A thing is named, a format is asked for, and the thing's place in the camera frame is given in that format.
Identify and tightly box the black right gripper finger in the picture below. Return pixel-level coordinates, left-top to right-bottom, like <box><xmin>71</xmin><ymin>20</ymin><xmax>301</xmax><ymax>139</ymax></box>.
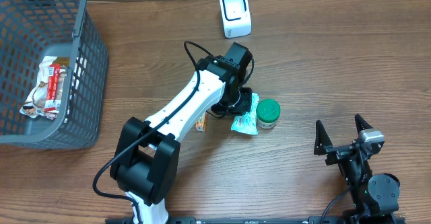
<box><xmin>314</xmin><ymin>120</ymin><xmax>333</xmax><ymax>155</ymax></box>
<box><xmin>354</xmin><ymin>114</ymin><xmax>373</xmax><ymax>139</ymax></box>

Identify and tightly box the teal snack packet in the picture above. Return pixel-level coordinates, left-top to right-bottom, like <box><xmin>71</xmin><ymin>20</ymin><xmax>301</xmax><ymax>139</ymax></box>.
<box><xmin>231</xmin><ymin>93</ymin><xmax>260</xmax><ymax>135</ymax></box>

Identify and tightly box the green lid jar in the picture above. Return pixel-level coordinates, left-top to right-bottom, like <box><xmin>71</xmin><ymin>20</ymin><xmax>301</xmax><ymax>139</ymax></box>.
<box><xmin>256</xmin><ymin>99</ymin><xmax>281</xmax><ymax>129</ymax></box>

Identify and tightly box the red snack stick packet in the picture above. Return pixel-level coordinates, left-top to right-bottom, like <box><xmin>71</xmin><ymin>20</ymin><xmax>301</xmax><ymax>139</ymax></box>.
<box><xmin>44</xmin><ymin>64</ymin><xmax>61</xmax><ymax>112</ymax></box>

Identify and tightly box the brown cookie bag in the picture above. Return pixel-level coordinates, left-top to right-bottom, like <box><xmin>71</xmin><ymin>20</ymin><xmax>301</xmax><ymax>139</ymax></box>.
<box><xmin>20</xmin><ymin>56</ymin><xmax>69</xmax><ymax>120</ymax></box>

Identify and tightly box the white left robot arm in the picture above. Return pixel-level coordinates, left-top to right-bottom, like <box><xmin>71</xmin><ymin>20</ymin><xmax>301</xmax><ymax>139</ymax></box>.
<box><xmin>110</xmin><ymin>42</ymin><xmax>254</xmax><ymax>223</ymax></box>

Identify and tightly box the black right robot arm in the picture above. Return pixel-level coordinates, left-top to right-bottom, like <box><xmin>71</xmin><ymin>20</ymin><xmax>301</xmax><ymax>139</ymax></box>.
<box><xmin>314</xmin><ymin>114</ymin><xmax>405</xmax><ymax>223</ymax></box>

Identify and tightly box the grey plastic mesh basket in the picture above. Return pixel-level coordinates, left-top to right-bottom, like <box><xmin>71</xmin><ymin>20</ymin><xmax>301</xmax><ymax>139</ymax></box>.
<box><xmin>1</xmin><ymin>0</ymin><xmax>109</xmax><ymax>149</ymax></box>

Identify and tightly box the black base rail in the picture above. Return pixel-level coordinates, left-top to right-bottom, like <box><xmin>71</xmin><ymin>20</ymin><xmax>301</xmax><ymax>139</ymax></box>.
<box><xmin>105</xmin><ymin>216</ymin><xmax>406</xmax><ymax>224</ymax></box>

